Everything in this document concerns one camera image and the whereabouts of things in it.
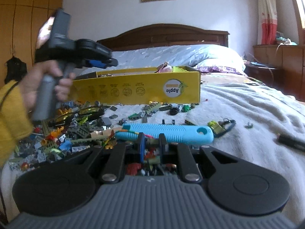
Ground purple ruffled pillow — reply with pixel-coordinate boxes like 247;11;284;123
196;66;246;76

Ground yellow black toy glasses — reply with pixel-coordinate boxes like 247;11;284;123
48;106;104;127

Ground black hanging garment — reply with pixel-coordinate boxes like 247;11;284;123
4;56;27;84

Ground black pen on bed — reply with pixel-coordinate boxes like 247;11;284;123
278;134;305;152

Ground blue plastic handle tool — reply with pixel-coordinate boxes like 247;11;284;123
115;123;214;146

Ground wooden sideboard cabinet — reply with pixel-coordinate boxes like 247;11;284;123
253;44;304;102

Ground person left hand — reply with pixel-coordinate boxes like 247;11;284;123
19;60;75;112

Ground yellow cardboard box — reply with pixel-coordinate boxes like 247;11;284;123
70;66;201;105

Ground dark wooden headboard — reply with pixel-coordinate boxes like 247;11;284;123
98;23;229;51

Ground wooden wardrobe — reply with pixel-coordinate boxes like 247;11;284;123
1;0;63;86

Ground yellow sleeve forearm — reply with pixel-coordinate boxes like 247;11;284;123
0;81;33;166

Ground red white curtain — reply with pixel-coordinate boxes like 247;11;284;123
258;0;278;45

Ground dark bedside table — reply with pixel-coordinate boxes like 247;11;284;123
244;62;282;87

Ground pink toy figure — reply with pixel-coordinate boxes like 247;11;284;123
156;61;173;73

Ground black toy wheel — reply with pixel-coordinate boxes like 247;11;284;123
169;107;180;116

